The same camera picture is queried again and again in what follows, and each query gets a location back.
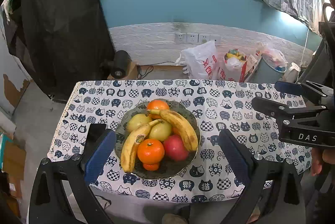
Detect banana with sticker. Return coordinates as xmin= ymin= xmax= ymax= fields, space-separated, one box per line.
xmin=120 ymin=119 xmax=163 ymax=173

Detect yellow green apple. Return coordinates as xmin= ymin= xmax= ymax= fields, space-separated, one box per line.
xmin=126 ymin=113 xmax=152 ymax=133

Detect spotted banana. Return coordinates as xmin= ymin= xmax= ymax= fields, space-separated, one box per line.
xmin=147 ymin=109 xmax=198 ymax=152

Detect small mandarin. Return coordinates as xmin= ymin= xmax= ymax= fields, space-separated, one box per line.
xmin=143 ymin=162 xmax=160 ymax=171

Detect large yellow pear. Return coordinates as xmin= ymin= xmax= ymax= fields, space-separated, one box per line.
xmin=148 ymin=120 xmax=172 ymax=142

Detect large orange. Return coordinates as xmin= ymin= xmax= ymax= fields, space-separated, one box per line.
xmin=147 ymin=99 xmax=170 ymax=120

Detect large red apple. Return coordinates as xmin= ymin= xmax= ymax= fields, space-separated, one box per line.
xmin=163 ymin=135 xmax=189 ymax=162

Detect person right hand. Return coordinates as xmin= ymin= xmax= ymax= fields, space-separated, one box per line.
xmin=311 ymin=147 xmax=335 ymax=176

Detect grey blue trash bin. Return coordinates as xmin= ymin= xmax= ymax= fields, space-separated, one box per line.
xmin=249 ymin=57 xmax=287 ymax=84

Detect cardboard box pieces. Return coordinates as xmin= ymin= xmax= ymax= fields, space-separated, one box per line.
xmin=244 ymin=54 xmax=262 ymax=83

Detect black cylindrical device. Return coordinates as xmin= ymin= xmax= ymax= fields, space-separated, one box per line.
xmin=111 ymin=50 xmax=132 ymax=79

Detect dark glass plate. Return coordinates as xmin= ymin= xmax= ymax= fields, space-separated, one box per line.
xmin=115 ymin=100 xmax=202 ymax=180

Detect white plastic shopping bag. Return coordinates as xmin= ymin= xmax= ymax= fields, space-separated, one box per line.
xmin=175 ymin=41 xmax=219 ymax=80

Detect dark cloth backdrop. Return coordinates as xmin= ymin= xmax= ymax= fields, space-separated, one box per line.
xmin=3 ymin=0 xmax=115 ymax=102

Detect black cable on floor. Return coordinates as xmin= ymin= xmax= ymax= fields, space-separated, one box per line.
xmin=136 ymin=61 xmax=176 ymax=80

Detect wall socket strip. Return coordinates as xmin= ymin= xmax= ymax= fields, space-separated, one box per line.
xmin=174 ymin=32 xmax=221 ymax=45

